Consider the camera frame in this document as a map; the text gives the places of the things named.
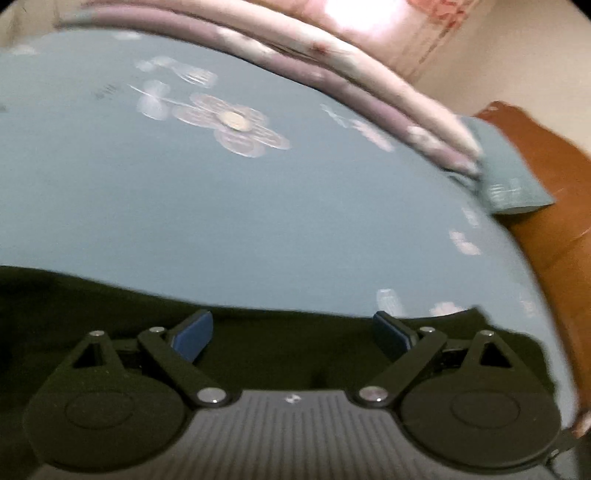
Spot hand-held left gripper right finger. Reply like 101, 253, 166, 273
355, 310, 523, 409

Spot teal printed pillow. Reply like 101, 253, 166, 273
462, 115, 555, 217

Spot black drawstring pants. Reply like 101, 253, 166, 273
0, 265, 557, 462

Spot wooden headboard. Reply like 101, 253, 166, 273
475, 102, 591, 439

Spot folded pink purple floral quilt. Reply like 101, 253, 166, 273
55, 0, 485, 178

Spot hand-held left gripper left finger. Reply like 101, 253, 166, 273
70, 309, 232, 409

